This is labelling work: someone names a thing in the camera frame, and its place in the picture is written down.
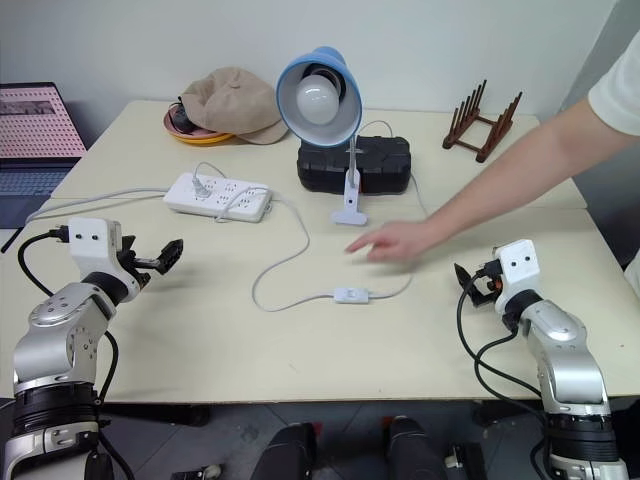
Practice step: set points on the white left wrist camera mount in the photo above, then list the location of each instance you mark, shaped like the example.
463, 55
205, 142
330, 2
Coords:
92, 240

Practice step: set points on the person's bare hand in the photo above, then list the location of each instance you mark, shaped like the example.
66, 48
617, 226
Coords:
400, 242

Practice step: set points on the white power plug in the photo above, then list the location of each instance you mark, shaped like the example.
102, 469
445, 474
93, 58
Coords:
201, 187

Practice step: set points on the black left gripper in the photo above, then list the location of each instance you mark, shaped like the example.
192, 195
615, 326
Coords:
129, 265

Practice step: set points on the white light bulb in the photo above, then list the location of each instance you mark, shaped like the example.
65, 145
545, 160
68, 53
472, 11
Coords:
317, 100

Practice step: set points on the blue clip desk lamp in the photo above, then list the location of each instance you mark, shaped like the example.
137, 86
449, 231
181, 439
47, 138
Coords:
320, 65

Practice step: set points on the person's bare forearm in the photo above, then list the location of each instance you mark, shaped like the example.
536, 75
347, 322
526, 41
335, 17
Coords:
525, 165

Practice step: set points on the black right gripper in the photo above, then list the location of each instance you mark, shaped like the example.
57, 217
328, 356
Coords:
487, 285

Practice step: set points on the dark rounded shape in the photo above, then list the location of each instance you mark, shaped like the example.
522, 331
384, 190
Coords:
415, 450
287, 452

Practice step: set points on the cream shirt sleeve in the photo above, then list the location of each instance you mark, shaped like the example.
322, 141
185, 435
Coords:
620, 95

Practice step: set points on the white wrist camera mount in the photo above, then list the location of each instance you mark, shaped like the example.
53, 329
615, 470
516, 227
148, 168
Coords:
520, 270
92, 240

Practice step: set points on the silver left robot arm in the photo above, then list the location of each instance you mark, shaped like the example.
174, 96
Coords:
50, 340

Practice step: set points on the black plastic case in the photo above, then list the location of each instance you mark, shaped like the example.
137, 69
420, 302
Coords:
385, 162

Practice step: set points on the beige cap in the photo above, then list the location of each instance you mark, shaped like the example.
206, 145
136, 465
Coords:
240, 102

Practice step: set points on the thin black rod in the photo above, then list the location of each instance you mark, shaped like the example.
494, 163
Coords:
10, 241

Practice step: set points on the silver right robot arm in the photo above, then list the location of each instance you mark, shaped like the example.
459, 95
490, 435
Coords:
565, 350

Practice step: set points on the brown wooden peg rack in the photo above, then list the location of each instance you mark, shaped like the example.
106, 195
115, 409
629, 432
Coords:
490, 131

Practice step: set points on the open laptop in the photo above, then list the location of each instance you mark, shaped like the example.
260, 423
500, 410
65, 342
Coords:
35, 125

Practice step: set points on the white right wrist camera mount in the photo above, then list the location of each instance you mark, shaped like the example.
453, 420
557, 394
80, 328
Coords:
520, 270

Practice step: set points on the white power strip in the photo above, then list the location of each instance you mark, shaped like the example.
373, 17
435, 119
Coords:
235, 197

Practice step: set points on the black item in plate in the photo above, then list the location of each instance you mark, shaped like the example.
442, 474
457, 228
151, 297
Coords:
179, 120

